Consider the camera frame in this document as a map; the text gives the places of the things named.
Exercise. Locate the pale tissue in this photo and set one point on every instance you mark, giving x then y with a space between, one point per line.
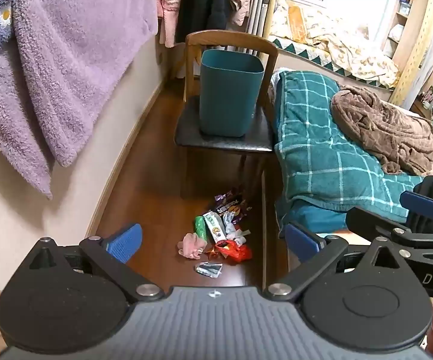
191 245

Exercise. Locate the silver foil wrapper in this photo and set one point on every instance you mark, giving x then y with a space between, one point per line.
209 269

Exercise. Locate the brown fleece blanket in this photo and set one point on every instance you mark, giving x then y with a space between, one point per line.
389 127

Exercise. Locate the white green carton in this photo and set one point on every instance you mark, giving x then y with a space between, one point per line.
215 227

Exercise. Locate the wooden chair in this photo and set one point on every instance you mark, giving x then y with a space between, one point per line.
224 140

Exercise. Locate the teal plastic bin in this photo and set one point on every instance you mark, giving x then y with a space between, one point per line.
231 97

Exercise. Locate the orange star wrapper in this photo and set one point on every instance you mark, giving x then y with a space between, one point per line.
212 252

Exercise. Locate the purple fleece robe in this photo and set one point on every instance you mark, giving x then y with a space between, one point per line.
70 45

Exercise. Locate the small picture frame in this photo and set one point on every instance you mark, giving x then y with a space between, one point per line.
429 96

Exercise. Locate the white blue wrapper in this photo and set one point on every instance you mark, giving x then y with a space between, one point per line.
232 223

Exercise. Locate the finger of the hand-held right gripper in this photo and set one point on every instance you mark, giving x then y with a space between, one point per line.
422 204
370 219

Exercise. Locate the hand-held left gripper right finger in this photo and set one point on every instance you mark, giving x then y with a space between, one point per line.
301 242

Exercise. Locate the floral duvet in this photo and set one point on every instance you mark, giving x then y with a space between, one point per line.
351 48

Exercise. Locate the red plastic bag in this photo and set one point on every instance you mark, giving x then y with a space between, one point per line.
233 250

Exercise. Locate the wooden bookshelf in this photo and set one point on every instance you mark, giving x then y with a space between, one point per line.
398 33

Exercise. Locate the triangle pattern quilt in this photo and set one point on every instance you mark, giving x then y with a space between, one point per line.
314 54

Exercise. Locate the black padded coat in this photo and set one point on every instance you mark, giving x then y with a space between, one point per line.
205 0

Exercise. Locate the purple black snack bag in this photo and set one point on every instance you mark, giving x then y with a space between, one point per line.
231 206

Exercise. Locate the orange pillow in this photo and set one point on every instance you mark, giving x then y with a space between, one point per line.
298 24

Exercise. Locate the teal plaid blanket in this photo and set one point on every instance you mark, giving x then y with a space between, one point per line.
314 150

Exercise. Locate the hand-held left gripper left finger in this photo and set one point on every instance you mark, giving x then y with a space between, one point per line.
126 242

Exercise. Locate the light wooden post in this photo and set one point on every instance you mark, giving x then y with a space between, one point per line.
272 7
419 45

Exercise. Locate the pink fleece robe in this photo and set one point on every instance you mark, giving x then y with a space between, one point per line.
169 15

